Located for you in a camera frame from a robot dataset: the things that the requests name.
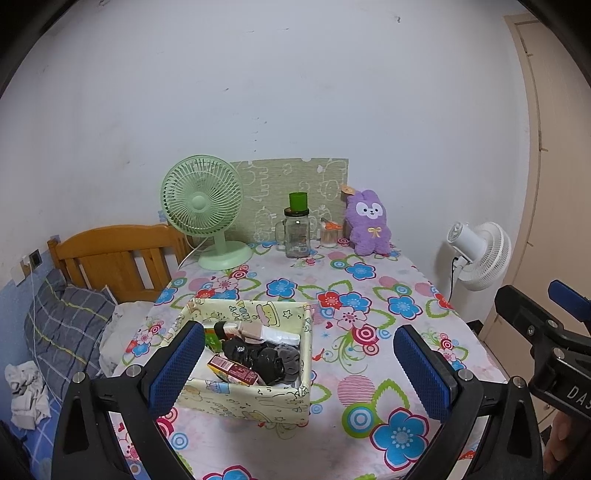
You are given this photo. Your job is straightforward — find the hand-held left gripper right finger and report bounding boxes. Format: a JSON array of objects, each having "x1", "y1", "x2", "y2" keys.
[{"x1": 392, "y1": 324, "x2": 546, "y2": 480}]

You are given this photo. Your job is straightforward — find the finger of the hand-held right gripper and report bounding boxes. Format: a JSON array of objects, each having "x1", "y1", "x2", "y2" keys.
[
  {"x1": 494, "y1": 285, "x2": 591, "y2": 361},
  {"x1": 548, "y1": 279, "x2": 591, "y2": 324}
]

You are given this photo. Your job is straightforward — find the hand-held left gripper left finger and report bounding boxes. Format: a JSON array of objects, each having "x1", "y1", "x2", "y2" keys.
[{"x1": 51, "y1": 320, "x2": 207, "y2": 480}]

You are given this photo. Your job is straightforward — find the green packet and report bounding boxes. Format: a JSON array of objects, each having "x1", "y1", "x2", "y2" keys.
[{"x1": 203, "y1": 327, "x2": 225, "y2": 354}]

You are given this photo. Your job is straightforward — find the colourful sticker packet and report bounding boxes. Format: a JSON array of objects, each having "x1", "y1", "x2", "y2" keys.
[{"x1": 207, "y1": 354, "x2": 259, "y2": 386}]

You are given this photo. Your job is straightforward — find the yellow fabric storage box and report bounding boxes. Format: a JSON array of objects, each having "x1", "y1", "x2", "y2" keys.
[{"x1": 173, "y1": 298, "x2": 315, "y2": 425}]

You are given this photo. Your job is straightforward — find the black plastic bag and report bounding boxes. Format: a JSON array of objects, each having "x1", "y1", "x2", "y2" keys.
[{"x1": 222, "y1": 337, "x2": 287, "y2": 384}]

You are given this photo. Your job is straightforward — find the white cloth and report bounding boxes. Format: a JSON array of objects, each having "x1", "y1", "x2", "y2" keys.
[
  {"x1": 4, "y1": 361, "x2": 51, "y2": 430},
  {"x1": 263, "y1": 325, "x2": 301, "y2": 344}
]

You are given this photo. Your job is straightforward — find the person's right hand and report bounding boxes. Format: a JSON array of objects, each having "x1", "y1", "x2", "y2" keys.
[{"x1": 542, "y1": 408, "x2": 575, "y2": 474}]

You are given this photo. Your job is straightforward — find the white blanket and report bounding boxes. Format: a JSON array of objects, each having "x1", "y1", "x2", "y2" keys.
[{"x1": 99, "y1": 300, "x2": 158, "y2": 374}]

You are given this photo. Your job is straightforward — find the white standing fan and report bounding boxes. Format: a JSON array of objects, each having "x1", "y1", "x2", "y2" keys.
[{"x1": 447, "y1": 222, "x2": 512, "y2": 292}]

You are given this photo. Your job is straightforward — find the beige door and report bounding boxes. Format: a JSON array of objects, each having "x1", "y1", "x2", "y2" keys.
[{"x1": 480, "y1": 14, "x2": 591, "y2": 352}]

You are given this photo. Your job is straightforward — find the grey plaid pillow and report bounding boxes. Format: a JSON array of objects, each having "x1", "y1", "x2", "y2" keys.
[{"x1": 24, "y1": 270, "x2": 116, "y2": 402}]

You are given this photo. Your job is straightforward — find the floral tablecloth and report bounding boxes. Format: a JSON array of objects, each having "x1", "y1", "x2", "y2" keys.
[{"x1": 108, "y1": 240, "x2": 509, "y2": 480}]

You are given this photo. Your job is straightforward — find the wooden bed headboard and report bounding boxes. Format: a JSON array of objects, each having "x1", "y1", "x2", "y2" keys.
[{"x1": 47, "y1": 224, "x2": 192, "y2": 305}]

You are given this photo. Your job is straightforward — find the white crumpled cloth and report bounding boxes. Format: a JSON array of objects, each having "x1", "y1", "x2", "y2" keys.
[{"x1": 4, "y1": 361, "x2": 51, "y2": 430}]

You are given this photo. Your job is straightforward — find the purple plush bunny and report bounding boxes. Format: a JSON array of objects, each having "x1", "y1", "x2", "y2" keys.
[{"x1": 341, "y1": 185, "x2": 393, "y2": 256}]

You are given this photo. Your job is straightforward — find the blue checked bedsheet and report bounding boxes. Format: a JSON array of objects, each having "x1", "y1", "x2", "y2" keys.
[{"x1": 0, "y1": 392, "x2": 139, "y2": 480}]

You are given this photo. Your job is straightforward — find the cotton swab container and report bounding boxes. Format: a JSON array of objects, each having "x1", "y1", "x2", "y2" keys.
[{"x1": 320, "y1": 219, "x2": 341, "y2": 247}]

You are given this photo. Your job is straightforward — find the green desk fan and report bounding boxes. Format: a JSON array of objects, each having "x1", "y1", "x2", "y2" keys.
[{"x1": 160, "y1": 154, "x2": 254, "y2": 271}]

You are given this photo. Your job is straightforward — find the glass jar mug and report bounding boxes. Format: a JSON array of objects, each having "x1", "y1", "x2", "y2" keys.
[{"x1": 276, "y1": 208, "x2": 311, "y2": 258}]

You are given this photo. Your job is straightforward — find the green patterned board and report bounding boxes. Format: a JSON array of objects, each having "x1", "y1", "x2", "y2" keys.
[{"x1": 229, "y1": 158, "x2": 349, "y2": 243}]

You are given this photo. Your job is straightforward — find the white charging cable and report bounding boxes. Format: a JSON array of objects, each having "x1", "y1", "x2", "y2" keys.
[{"x1": 27, "y1": 268, "x2": 40, "y2": 367}]

